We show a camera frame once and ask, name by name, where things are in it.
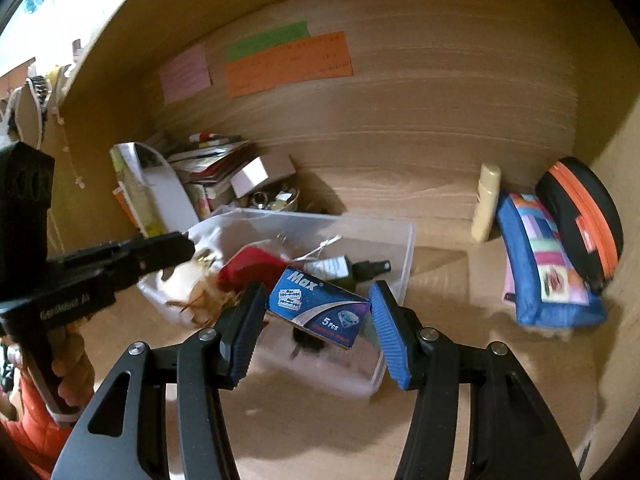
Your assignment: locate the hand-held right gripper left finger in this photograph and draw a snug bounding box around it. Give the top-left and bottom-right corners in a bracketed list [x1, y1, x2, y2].
[50, 281, 268, 480]

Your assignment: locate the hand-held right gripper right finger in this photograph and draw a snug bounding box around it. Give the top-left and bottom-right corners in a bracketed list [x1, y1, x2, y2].
[368, 280, 581, 480]

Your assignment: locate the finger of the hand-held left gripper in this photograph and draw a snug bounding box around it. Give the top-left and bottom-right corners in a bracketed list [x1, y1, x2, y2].
[47, 230, 195, 278]

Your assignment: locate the small blue cardboard box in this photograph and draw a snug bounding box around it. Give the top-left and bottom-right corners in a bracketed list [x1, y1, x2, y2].
[266, 265, 372, 351]

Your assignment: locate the clear plastic storage box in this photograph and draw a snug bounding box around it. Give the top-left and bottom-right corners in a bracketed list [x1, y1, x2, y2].
[137, 208, 417, 402]

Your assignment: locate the person's left forearm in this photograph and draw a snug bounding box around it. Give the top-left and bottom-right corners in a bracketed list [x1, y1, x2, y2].
[0, 375, 77, 466]

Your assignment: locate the wooden desktop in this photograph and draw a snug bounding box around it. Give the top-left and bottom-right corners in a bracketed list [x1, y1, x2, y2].
[75, 165, 623, 480]

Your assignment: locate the person's left hand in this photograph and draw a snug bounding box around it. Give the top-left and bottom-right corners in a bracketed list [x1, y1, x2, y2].
[50, 322, 97, 413]

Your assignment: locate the thin orange booklet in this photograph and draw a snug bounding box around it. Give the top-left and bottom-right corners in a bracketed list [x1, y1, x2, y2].
[112, 187, 139, 228]

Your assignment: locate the white paper bag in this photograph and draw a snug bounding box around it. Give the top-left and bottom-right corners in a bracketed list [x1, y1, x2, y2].
[111, 142, 200, 236]

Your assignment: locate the small black object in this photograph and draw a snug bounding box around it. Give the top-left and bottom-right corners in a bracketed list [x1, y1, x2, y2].
[290, 327, 327, 362]

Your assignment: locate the gold ribbon tangle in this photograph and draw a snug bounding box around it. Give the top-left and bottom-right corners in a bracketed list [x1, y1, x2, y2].
[167, 255, 242, 327]

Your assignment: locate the red plastic object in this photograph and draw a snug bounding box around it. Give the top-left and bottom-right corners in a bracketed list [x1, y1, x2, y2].
[217, 245, 292, 293]

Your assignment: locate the dark green spray bottle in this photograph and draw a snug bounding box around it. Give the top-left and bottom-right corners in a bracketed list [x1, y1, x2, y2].
[295, 255, 392, 282]

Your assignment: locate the stack of books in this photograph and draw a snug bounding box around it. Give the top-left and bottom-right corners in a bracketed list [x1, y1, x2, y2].
[167, 135, 251, 206]

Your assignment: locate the metal bowl of trinkets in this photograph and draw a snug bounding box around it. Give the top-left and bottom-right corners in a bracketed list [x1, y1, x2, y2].
[247, 187, 301, 213]

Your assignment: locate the small white cardboard box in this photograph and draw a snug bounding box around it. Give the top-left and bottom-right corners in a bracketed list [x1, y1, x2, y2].
[231, 155, 297, 198]

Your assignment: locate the flat pink pouch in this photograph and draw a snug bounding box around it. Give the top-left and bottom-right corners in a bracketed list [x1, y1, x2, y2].
[504, 260, 522, 307]

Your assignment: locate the cream lotion tube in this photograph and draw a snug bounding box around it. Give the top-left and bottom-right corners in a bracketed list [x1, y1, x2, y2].
[471, 162, 502, 242]

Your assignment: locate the blue patchwork pouch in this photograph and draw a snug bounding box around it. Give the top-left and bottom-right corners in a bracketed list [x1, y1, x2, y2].
[496, 191, 608, 328]

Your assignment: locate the pink paper note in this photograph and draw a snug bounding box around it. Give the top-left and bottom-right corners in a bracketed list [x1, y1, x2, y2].
[160, 43, 211, 106]

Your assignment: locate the black orange zipper case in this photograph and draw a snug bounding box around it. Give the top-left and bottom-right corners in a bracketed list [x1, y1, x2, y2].
[535, 157, 625, 293]

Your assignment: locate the orange paper note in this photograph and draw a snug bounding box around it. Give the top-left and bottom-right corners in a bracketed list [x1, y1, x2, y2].
[225, 31, 354, 99]

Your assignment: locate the green paper note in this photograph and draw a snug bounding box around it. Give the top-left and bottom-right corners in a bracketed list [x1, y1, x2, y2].
[225, 21, 311, 61]

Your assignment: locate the white hanging string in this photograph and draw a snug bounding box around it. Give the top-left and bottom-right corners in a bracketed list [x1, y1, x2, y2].
[52, 105, 86, 188]

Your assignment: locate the black beaded strap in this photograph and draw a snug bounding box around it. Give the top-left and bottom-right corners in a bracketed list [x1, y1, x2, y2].
[27, 75, 52, 117]

